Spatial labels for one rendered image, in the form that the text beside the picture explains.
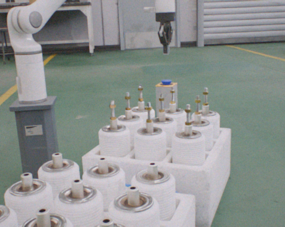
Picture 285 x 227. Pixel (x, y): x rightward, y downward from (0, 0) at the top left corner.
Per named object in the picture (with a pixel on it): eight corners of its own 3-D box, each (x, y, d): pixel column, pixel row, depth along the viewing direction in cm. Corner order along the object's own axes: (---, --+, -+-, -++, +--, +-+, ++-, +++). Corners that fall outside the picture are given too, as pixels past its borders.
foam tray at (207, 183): (85, 209, 119) (81, 156, 114) (133, 163, 154) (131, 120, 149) (209, 230, 105) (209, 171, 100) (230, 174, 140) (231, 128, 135)
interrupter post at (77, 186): (69, 198, 74) (68, 183, 73) (75, 192, 76) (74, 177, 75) (80, 199, 73) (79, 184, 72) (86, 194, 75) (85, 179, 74)
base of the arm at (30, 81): (18, 104, 131) (11, 55, 127) (23, 99, 140) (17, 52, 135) (45, 103, 132) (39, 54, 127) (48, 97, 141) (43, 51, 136)
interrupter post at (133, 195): (125, 206, 70) (124, 190, 69) (130, 200, 72) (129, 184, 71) (137, 207, 69) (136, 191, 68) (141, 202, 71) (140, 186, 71)
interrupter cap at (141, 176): (130, 183, 79) (130, 180, 79) (142, 169, 86) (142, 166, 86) (164, 187, 77) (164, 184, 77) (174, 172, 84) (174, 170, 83)
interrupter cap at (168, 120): (149, 118, 126) (149, 116, 126) (172, 117, 126) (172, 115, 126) (151, 125, 119) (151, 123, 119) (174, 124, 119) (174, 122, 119)
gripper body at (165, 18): (171, 10, 137) (172, 36, 139) (177, 10, 144) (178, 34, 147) (152, 11, 139) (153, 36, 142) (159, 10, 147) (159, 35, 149)
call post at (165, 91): (157, 160, 156) (154, 86, 148) (162, 154, 162) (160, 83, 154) (173, 161, 153) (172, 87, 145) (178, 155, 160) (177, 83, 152)
